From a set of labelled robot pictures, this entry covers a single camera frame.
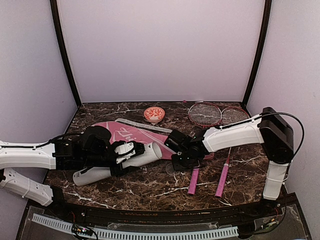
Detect white shuttlecock tube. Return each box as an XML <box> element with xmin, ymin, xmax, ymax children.
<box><xmin>73</xmin><ymin>142</ymin><xmax>163</xmax><ymax>186</ymax></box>

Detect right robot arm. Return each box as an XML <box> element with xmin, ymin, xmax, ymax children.
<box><xmin>164</xmin><ymin>107</ymin><xmax>299</xmax><ymax>217</ymax></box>

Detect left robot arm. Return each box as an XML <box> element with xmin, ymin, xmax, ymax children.
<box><xmin>0</xmin><ymin>126</ymin><xmax>145</xmax><ymax>218</ymax></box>

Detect left red badminton racket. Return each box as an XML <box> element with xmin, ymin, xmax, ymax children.
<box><xmin>187</xmin><ymin>102</ymin><xmax>222</xmax><ymax>195</ymax></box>

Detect red badminton racket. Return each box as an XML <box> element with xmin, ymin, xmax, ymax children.
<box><xmin>187</xmin><ymin>102</ymin><xmax>222</xmax><ymax>195</ymax></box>
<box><xmin>214</xmin><ymin>106</ymin><xmax>249</xmax><ymax>199</ymax></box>

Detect right red badminton racket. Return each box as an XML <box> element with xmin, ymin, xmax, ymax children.
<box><xmin>214</xmin><ymin>106</ymin><xmax>249</xmax><ymax>199</ymax></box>

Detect pink racket bag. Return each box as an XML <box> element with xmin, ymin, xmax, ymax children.
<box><xmin>88</xmin><ymin>118</ymin><xmax>215</xmax><ymax>161</ymax></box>

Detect red white patterned bowl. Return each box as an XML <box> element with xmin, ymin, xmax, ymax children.
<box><xmin>143</xmin><ymin>106</ymin><xmax>165</xmax><ymax>123</ymax></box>

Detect white cable tray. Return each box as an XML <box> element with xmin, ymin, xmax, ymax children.
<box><xmin>31</xmin><ymin>213</ymin><xmax>239</xmax><ymax>240</ymax></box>

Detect left black frame post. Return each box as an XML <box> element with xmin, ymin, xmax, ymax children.
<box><xmin>49</xmin><ymin>0</ymin><xmax>82</xmax><ymax>108</ymax></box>

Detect black frame post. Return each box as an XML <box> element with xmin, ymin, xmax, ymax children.
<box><xmin>49</xmin><ymin>0</ymin><xmax>82</xmax><ymax>108</ymax></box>
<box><xmin>240</xmin><ymin>0</ymin><xmax>272</xmax><ymax>109</ymax></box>

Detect right black frame post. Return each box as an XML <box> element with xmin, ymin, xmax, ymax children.
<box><xmin>240</xmin><ymin>0</ymin><xmax>272</xmax><ymax>109</ymax></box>

